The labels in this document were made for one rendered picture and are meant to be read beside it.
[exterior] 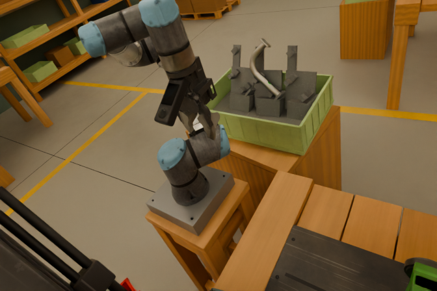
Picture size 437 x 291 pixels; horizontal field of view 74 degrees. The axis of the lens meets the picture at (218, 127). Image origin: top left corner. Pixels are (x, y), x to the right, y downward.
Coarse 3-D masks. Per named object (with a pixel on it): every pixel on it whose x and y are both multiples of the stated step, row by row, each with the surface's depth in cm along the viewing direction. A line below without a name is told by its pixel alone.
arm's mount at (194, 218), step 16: (208, 176) 119; (224, 176) 116; (160, 192) 119; (208, 192) 112; (224, 192) 114; (160, 208) 113; (176, 208) 110; (192, 208) 108; (208, 208) 107; (176, 224) 111; (192, 224) 102
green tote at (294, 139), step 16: (224, 80) 173; (320, 80) 147; (224, 96) 176; (320, 96) 132; (224, 112) 142; (320, 112) 138; (224, 128) 150; (240, 128) 142; (256, 128) 135; (272, 128) 129; (288, 128) 123; (304, 128) 124; (256, 144) 143; (272, 144) 136; (288, 144) 130; (304, 144) 128
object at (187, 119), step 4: (180, 112) 74; (184, 112) 74; (188, 112) 75; (184, 116) 75; (188, 116) 74; (192, 116) 79; (184, 120) 76; (188, 120) 75; (192, 120) 79; (184, 124) 77; (188, 124) 76; (192, 124) 78; (188, 128) 77; (192, 128) 78; (192, 132) 78
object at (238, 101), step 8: (240, 48) 157; (240, 56) 159; (232, 72) 163; (248, 72) 157; (232, 80) 165; (240, 80) 161; (248, 80) 158; (232, 88) 166; (232, 96) 160; (240, 96) 157; (248, 96) 153; (232, 104) 161; (240, 104) 158; (248, 104) 154
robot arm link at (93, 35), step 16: (112, 16) 65; (80, 32) 64; (96, 32) 64; (112, 32) 65; (128, 32) 66; (96, 48) 65; (112, 48) 67; (128, 48) 78; (128, 64) 98; (144, 64) 105
